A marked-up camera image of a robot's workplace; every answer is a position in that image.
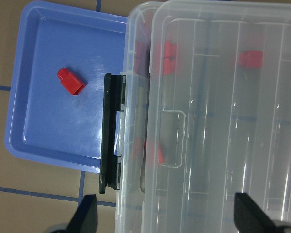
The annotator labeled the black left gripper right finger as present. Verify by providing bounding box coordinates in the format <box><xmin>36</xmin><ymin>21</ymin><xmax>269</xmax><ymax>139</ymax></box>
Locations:
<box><xmin>234</xmin><ymin>192</ymin><xmax>282</xmax><ymax>233</ymax></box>

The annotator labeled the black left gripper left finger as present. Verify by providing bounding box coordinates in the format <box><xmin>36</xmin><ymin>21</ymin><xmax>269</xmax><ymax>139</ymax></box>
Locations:
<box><xmin>66</xmin><ymin>194</ymin><xmax>98</xmax><ymax>233</ymax></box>

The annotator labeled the clear plastic box lid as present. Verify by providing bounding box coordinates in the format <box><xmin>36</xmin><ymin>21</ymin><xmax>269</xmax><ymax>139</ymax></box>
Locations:
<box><xmin>140</xmin><ymin>0</ymin><xmax>291</xmax><ymax>233</ymax></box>

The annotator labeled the clear plastic storage box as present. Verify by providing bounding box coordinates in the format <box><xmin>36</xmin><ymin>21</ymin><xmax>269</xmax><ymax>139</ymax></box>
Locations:
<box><xmin>113</xmin><ymin>1</ymin><xmax>291</xmax><ymax>233</ymax></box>

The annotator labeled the black box latch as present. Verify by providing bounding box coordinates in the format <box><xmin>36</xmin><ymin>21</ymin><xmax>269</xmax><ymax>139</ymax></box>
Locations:
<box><xmin>99</xmin><ymin>73</ymin><xmax>126</xmax><ymax>194</ymax></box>

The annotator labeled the blue plastic tray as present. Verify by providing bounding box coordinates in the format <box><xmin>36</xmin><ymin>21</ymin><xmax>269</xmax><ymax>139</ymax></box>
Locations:
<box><xmin>4</xmin><ymin>1</ymin><xmax>127</xmax><ymax>173</ymax></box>

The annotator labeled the red block lower pair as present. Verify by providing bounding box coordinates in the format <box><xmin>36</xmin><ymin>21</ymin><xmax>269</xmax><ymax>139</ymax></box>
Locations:
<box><xmin>133</xmin><ymin>58</ymin><xmax>176</xmax><ymax>76</ymax></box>

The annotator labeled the red block pair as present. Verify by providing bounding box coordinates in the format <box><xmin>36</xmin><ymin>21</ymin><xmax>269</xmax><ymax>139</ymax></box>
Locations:
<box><xmin>135</xmin><ymin>41</ymin><xmax>177</xmax><ymax>58</ymax></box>
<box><xmin>133</xmin><ymin>58</ymin><xmax>176</xmax><ymax>76</ymax></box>

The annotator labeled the red block upper pair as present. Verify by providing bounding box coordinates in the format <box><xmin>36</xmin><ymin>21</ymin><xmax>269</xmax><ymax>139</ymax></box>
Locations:
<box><xmin>135</xmin><ymin>41</ymin><xmax>177</xmax><ymax>58</ymax></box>

